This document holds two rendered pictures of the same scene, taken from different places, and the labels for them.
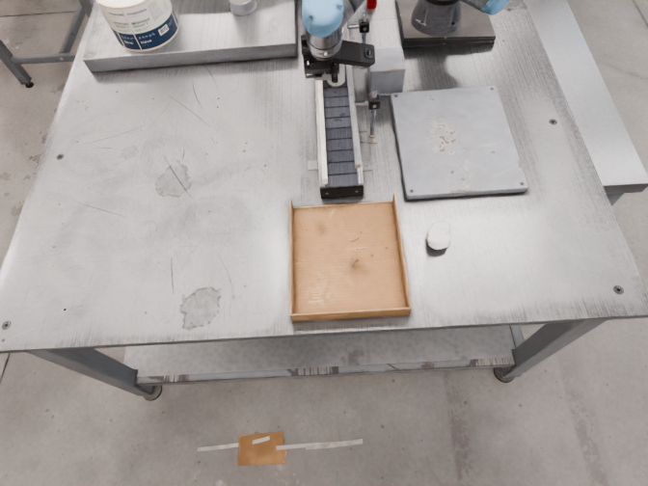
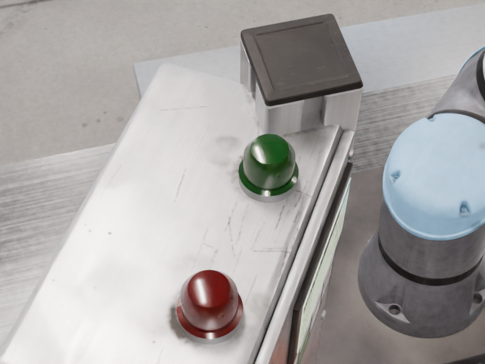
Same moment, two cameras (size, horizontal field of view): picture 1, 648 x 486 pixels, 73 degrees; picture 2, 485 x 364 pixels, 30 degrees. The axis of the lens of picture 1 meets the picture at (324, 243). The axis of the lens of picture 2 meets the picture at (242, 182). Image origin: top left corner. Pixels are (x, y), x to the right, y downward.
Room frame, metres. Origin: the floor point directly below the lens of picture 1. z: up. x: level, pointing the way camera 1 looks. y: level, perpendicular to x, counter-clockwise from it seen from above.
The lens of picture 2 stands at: (1.61, -0.01, 1.79)
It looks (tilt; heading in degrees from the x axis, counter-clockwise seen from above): 55 degrees down; 250
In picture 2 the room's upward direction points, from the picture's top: 1 degrees clockwise
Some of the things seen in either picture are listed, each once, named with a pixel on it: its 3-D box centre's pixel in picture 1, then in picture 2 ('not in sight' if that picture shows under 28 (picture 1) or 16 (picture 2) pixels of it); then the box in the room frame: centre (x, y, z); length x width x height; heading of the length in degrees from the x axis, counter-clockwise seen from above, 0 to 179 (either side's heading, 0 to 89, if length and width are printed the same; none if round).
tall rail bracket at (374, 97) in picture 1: (364, 115); not in sight; (0.82, -0.15, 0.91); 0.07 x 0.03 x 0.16; 86
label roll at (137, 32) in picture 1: (138, 10); not in sight; (1.34, 0.48, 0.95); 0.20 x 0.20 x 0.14
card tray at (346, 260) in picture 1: (346, 254); not in sight; (0.46, -0.05, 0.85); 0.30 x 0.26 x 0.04; 176
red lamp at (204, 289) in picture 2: not in sight; (209, 300); (1.56, -0.17, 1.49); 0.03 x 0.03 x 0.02
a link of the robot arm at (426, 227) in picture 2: not in sight; (443, 191); (1.23, -0.45, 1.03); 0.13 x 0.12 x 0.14; 37
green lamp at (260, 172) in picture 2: not in sight; (268, 162); (1.52, -0.22, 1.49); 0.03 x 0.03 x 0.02
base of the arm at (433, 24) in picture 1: (438, 6); (427, 257); (1.23, -0.44, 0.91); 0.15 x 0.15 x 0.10
